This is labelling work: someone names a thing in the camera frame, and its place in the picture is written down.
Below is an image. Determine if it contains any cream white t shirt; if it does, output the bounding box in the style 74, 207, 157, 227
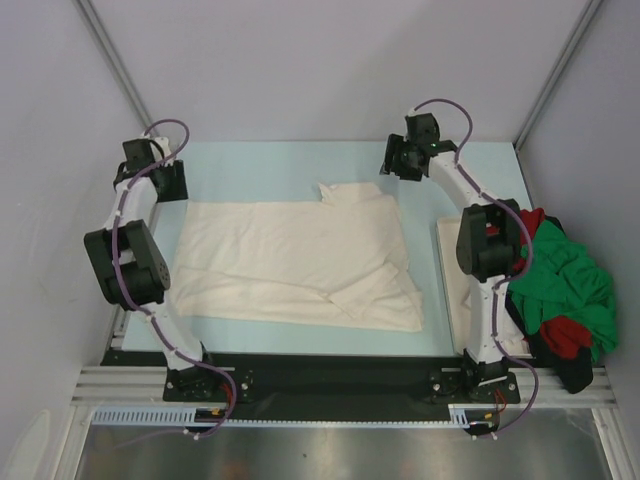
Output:
170, 183, 423, 333

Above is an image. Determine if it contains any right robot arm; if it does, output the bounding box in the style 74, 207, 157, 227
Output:
380, 112, 525, 401

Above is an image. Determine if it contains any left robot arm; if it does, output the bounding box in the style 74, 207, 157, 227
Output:
83, 135, 223, 402

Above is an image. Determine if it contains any white tray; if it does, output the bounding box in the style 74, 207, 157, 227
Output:
436, 217, 531, 358

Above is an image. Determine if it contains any green t shirt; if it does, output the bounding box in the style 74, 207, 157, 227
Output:
508, 219, 618, 363

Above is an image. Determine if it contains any red t shirt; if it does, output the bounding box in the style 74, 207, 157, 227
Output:
505, 208, 593, 363

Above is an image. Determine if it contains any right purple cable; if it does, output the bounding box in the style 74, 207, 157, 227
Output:
407, 98, 540, 441

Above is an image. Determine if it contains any purple cable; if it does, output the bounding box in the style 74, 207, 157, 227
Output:
110, 118, 239, 441
407, 98, 540, 441

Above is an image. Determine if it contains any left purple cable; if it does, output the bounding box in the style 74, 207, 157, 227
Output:
110, 118, 239, 441

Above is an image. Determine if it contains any left aluminium frame post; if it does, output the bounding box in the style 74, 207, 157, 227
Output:
72, 0, 154, 129

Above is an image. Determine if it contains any aluminium frame post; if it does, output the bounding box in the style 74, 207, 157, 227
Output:
512, 0, 606, 153
72, 0, 154, 129

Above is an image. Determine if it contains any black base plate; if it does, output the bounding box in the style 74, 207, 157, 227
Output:
101, 351, 521, 423

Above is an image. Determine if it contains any left slotted cable duct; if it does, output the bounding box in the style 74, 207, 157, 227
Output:
92, 406, 227, 427

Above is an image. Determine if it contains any slotted cable duct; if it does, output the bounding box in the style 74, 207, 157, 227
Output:
92, 406, 227, 427
448, 404, 500, 429

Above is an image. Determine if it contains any right aluminium frame post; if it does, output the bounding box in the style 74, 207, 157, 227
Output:
512, 0, 606, 153

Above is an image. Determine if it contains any right slotted cable duct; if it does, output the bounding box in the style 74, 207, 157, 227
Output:
448, 404, 500, 429

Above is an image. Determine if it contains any aluminium front rail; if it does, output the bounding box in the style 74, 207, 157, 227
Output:
72, 366, 617, 408

